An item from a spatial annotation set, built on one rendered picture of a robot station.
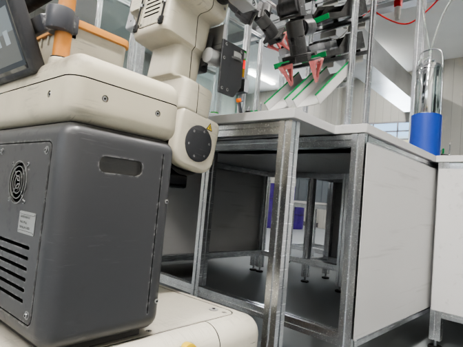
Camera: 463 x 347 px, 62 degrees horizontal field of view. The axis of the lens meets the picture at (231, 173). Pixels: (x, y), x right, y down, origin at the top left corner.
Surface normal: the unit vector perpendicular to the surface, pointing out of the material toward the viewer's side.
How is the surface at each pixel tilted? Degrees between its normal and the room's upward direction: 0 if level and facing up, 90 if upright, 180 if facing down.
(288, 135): 90
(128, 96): 90
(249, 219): 90
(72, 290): 90
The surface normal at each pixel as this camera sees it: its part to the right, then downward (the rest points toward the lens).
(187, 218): 0.73, 0.02
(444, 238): -0.68, -0.11
